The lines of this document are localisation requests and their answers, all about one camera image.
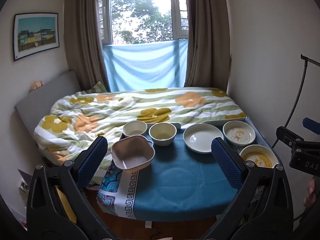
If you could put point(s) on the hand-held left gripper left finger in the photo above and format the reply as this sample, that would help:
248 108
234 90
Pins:
92 161

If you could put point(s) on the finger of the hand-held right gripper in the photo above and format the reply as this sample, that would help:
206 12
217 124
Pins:
287 136
310 124

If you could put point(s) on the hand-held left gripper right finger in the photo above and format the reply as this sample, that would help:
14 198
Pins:
226 166

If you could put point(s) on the yellow rim cartoon plate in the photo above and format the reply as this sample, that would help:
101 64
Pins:
257 156

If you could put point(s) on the white cartoon print plate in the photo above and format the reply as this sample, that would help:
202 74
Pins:
238 133

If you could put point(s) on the plain white plate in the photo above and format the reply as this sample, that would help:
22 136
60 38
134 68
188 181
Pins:
200 137

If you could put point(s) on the small white bowl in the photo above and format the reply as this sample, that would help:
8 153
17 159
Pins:
134 128

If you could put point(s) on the pale yellow bowl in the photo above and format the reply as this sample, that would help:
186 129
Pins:
162 133

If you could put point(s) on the person's right hand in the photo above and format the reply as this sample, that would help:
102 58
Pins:
310 192

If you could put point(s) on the black curved stand rod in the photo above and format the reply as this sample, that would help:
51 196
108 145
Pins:
298 92

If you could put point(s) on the blue patterned tablecloth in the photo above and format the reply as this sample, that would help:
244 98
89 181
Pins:
180 180

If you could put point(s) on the floral striped blanket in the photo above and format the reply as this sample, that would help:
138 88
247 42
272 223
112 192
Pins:
105 112

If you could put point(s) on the yellow paper bag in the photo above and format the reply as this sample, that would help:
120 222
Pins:
65 203

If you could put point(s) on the green checked pillow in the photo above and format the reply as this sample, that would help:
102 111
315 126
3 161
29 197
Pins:
97 87

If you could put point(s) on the grey headboard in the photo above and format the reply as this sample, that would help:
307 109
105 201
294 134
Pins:
42 97

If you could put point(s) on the small plush toy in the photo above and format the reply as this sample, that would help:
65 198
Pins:
36 85

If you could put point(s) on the light blue window cloth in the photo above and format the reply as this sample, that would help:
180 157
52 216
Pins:
145 67

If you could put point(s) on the brown curtain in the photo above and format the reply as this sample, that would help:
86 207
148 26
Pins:
83 42
208 42

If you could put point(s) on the window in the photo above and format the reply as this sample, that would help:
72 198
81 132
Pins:
142 12

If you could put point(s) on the framed wall poster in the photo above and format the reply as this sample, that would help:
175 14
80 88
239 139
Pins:
36 36

